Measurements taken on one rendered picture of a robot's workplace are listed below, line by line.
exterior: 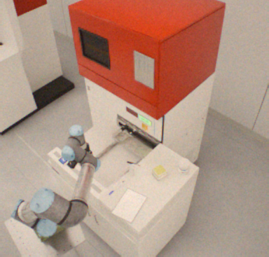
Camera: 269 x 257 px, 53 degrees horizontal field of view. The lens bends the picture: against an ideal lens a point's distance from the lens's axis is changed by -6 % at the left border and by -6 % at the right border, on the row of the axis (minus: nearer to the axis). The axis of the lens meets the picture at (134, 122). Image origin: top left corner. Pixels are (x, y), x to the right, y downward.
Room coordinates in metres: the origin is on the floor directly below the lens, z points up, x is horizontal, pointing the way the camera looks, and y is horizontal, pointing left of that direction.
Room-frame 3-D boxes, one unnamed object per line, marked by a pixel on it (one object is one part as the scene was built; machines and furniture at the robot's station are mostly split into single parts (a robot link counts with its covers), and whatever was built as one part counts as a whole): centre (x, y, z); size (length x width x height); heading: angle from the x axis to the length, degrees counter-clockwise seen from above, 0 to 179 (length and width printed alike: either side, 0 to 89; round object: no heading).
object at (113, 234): (1.22, 0.13, 0.41); 0.97 x 0.64 x 0.82; 46
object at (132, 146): (1.42, 0.02, 0.87); 0.36 x 0.08 x 0.03; 46
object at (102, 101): (1.65, 0.10, 1.02); 0.82 x 0.03 x 0.40; 46
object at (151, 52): (1.87, -0.12, 1.52); 0.81 x 0.75 x 0.59; 46
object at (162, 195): (1.01, -0.09, 0.89); 0.62 x 0.35 x 0.14; 136
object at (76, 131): (1.06, 0.32, 1.41); 0.09 x 0.08 x 0.11; 165
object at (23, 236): (0.76, 0.61, 0.75); 0.45 x 0.44 x 0.13; 127
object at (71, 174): (1.14, 0.42, 0.89); 0.55 x 0.09 x 0.14; 46
